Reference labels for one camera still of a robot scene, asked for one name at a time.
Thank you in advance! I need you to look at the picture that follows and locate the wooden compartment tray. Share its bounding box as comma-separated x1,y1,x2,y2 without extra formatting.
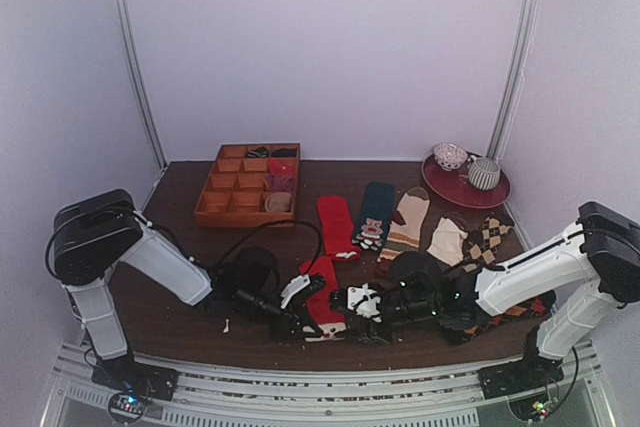
194,143,301,228

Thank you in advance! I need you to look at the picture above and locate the red round plate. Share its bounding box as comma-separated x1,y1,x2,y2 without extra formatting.
421,155,511,210

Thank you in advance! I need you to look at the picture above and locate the beige striped sock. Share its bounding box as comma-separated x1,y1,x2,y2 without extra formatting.
377,187,430,263

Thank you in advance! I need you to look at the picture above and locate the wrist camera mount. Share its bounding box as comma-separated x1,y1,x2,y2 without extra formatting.
346,283,382,323
280,274,310,309

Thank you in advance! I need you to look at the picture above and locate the black striped rolled sock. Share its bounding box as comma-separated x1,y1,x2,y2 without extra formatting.
246,146,270,158

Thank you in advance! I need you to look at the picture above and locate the right black cable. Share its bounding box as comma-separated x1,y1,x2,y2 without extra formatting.
542,336,584,398

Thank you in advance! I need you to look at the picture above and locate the red rolled sock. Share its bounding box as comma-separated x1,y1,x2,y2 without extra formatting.
268,158,297,176

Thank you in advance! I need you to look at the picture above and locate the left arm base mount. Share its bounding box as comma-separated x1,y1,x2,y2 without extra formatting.
91,363,179,425

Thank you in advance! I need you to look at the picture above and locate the right aluminium frame post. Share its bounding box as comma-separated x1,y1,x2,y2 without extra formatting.
487,0,539,162

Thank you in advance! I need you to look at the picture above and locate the white patterned bowl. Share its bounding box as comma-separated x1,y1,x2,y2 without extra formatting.
433,142,468,171

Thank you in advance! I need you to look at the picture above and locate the beige argyle sock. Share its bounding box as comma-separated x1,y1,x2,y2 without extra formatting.
462,215,514,273

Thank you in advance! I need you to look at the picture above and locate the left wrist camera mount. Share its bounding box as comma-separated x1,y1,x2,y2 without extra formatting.
280,274,310,309

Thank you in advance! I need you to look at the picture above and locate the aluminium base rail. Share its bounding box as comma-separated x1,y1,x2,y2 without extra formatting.
42,339,616,427

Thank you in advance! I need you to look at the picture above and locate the teal reindeer sock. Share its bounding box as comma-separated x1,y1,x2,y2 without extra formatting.
351,181,395,252

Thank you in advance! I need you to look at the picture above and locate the left black cable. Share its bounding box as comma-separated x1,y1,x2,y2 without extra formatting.
212,220,322,278

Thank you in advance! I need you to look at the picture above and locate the striped grey cup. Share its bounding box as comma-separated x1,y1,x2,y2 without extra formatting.
468,157,501,191

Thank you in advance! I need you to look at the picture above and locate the aluminium frame post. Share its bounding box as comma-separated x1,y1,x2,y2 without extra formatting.
487,0,539,162
114,0,168,171

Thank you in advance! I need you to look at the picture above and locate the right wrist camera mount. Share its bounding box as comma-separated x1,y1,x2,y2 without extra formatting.
346,283,382,323

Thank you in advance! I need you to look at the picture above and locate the left aluminium frame post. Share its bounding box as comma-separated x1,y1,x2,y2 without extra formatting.
114,0,168,171

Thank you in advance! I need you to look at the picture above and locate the beige brown sock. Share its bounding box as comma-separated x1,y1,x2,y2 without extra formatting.
426,212,469,266

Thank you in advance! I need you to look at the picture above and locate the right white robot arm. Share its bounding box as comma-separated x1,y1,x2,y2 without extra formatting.
329,201,639,389

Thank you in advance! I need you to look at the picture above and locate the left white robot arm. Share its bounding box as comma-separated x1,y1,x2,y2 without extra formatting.
44,189,326,391

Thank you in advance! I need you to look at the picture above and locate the black cable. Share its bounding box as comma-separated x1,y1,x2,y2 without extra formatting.
542,336,584,398
212,220,322,278

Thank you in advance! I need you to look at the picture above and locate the black orange argyle sock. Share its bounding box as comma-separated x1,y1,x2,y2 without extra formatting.
440,296,554,346

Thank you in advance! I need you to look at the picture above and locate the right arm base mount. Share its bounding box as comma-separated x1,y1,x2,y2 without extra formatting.
478,355,564,422

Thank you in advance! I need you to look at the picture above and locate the red sock with beige toe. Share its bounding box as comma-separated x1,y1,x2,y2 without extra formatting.
298,256,346,342

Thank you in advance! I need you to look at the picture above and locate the beige rolled sock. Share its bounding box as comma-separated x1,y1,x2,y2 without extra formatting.
264,192,293,214

